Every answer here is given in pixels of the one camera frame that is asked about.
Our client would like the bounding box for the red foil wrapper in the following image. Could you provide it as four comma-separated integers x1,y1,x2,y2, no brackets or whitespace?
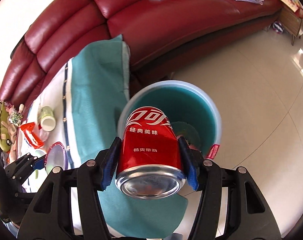
19,122,45,148

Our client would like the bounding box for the green plush toy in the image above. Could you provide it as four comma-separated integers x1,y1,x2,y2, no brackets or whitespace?
0,101,14,153

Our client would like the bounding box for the red soda can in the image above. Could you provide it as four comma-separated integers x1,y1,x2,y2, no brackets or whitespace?
115,106,187,197

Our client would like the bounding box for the wooden side cabinet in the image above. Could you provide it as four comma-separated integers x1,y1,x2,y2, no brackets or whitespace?
273,0,303,46

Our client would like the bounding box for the pale green cup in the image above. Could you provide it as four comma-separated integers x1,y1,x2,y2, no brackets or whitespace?
40,106,56,132

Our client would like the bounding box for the purple rimmed round lid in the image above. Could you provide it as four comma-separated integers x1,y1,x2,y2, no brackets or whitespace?
45,142,68,174

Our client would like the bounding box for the striped teal white blanket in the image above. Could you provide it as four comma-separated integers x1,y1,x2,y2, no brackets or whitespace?
16,34,188,239

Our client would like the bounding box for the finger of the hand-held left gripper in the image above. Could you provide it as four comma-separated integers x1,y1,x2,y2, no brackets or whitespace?
4,154,47,182

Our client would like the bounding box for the bag of glitter pieces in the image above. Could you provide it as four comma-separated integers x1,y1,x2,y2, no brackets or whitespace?
9,109,23,126

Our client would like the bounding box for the dark red leather sofa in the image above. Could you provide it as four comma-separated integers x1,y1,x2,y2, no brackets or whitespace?
0,0,283,110

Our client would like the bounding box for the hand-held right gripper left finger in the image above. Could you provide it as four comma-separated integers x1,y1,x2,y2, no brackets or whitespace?
16,137,122,240

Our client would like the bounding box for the light blue plastic bin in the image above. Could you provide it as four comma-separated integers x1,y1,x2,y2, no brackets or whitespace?
117,80,222,162

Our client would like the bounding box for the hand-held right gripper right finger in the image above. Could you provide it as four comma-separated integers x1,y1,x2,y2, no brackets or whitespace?
177,137,282,240

